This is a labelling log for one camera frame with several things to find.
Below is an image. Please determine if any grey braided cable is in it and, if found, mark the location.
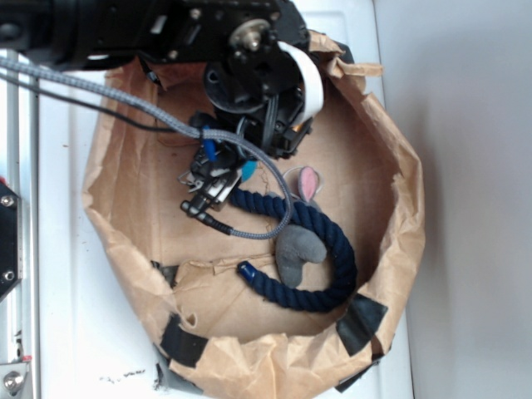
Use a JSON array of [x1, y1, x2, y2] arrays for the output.
[[0, 56, 294, 241]]

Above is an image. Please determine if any brown paper bag bin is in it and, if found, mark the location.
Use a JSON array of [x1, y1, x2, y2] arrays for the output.
[[81, 28, 426, 399]]

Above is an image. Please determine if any dark blue twisted rope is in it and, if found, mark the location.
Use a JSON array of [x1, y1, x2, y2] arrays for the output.
[[227, 187, 358, 313]]

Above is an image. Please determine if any white flat ribbon cable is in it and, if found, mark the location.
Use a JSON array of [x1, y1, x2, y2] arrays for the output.
[[277, 40, 325, 131]]

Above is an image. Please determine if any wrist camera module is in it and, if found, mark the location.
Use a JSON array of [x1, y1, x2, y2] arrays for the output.
[[179, 148, 242, 219]]

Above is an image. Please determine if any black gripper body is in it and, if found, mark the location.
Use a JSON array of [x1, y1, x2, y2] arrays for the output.
[[190, 82, 313, 160]]

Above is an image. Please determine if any blue dimpled ball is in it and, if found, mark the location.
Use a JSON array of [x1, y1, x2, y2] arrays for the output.
[[240, 160, 258, 182]]

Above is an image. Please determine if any grey plush mouse toy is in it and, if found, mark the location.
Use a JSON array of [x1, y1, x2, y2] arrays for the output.
[[275, 165, 326, 288]]

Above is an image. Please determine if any silver metal frame rail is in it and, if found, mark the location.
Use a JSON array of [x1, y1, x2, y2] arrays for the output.
[[1, 68, 41, 398]]

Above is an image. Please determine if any thin black cable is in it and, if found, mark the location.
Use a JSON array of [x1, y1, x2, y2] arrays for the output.
[[0, 74, 180, 134]]

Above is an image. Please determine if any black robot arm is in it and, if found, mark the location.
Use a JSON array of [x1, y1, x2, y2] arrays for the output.
[[1, 1, 312, 159]]

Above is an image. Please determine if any black bracket with screws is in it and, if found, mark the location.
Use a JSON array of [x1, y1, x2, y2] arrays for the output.
[[0, 177, 22, 302]]

